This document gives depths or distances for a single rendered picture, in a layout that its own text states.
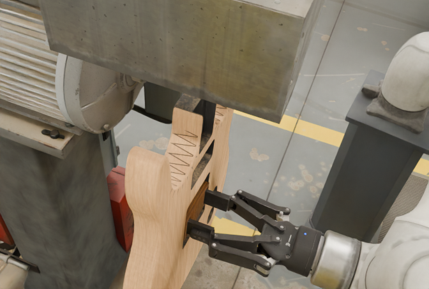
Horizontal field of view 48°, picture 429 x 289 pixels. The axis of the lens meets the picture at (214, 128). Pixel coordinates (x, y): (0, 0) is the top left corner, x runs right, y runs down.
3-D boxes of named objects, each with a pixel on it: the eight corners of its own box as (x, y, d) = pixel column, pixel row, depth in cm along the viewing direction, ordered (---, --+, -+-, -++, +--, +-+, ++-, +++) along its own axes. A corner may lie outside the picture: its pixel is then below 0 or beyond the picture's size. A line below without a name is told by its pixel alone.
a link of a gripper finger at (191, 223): (212, 239, 78) (210, 242, 78) (173, 224, 80) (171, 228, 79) (214, 227, 77) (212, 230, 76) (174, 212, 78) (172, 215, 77)
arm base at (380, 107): (369, 76, 167) (373, 64, 163) (433, 101, 160) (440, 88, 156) (352, 108, 156) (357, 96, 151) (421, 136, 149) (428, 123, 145)
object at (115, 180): (62, 228, 163) (39, 161, 136) (82, 200, 171) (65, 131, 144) (127, 254, 158) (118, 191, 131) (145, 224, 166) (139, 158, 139)
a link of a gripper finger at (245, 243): (276, 250, 79) (277, 257, 78) (208, 244, 78) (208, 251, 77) (281, 234, 76) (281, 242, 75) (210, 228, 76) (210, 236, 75)
